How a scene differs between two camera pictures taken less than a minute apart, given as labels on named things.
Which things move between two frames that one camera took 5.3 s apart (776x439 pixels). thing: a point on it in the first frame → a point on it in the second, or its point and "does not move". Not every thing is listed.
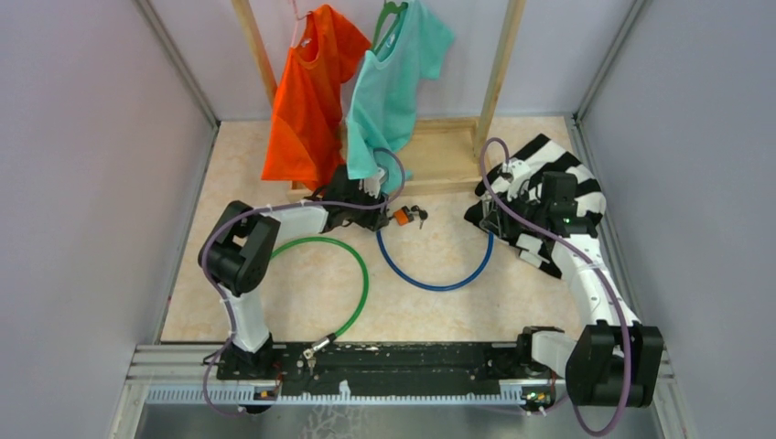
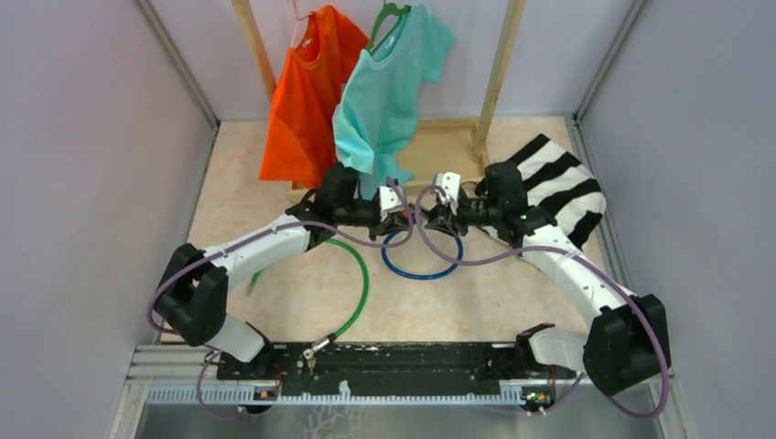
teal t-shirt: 382,100 does not move
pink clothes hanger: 295,28 does not move
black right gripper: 499,221 → 444,220
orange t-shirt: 306,138 does not move
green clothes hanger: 389,7 does not move
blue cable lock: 430,287 → 454,265
